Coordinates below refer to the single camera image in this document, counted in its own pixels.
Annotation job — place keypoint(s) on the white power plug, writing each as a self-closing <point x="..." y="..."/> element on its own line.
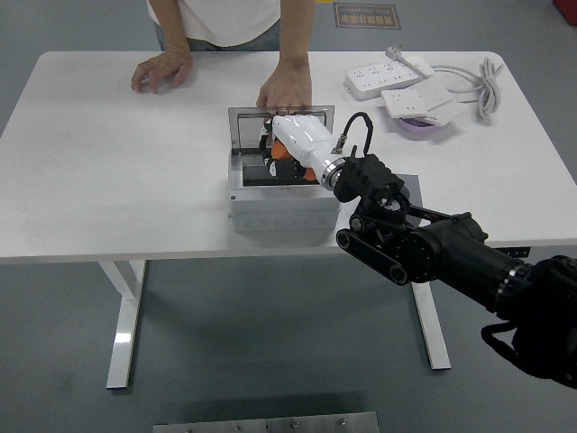
<point x="417" y="64"/>

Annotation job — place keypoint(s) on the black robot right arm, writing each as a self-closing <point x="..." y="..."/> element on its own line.
<point x="451" y="252"/>

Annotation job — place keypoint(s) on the person's left forearm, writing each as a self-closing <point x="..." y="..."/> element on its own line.
<point x="295" y="31"/>

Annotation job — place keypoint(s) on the grey block with round hole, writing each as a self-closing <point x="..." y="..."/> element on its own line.
<point x="415" y="191"/>

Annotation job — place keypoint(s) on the purple round bowl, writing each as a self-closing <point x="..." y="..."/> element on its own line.
<point x="419" y="131"/>

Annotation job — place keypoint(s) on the transparent hinged box lid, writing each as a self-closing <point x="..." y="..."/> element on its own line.
<point x="245" y="131"/>

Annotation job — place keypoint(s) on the red box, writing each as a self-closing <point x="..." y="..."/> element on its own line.
<point x="567" y="11"/>

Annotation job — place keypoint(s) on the grey plastic electrical box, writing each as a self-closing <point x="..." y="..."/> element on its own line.
<point x="279" y="212"/>

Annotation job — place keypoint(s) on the brown floor sign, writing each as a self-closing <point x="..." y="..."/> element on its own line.
<point x="367" y="15"/>

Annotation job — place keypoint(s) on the person's left hand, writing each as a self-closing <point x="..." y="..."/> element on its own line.
<point x="288" y="88"/>

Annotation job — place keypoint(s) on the orange cylindrical battery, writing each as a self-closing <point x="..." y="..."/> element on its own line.
<point x="279" y="151"/>

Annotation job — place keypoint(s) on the person's right forearm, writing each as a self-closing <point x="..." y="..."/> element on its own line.
<point x="176" y="38"/>

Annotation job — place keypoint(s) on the long white power strip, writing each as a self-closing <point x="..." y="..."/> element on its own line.
<point x="374" y="79"/>

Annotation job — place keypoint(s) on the white socket block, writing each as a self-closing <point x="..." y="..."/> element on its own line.
<point x="446" y="113"/>

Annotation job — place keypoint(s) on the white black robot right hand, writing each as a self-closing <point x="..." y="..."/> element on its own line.
<point x="302" y="135"/>

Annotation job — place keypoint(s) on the white table leg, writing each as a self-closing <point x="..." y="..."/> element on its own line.
<point x="433" y="329"/>
<point x="124" y="325"/>

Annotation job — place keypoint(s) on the black table control panel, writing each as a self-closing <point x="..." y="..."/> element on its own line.
<point x="511" y="252"/>

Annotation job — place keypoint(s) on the person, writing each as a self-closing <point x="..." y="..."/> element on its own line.
<point x="225" y="20"/>

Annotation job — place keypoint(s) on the grey metal plate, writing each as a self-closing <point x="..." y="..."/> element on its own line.
<point x="270" y="425"/>

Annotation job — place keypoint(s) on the person's right hand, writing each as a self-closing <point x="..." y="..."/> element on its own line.
<point x="164" y="67"/>

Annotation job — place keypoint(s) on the short white power strip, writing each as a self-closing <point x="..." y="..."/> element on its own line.
<point x="401" y="101"/>

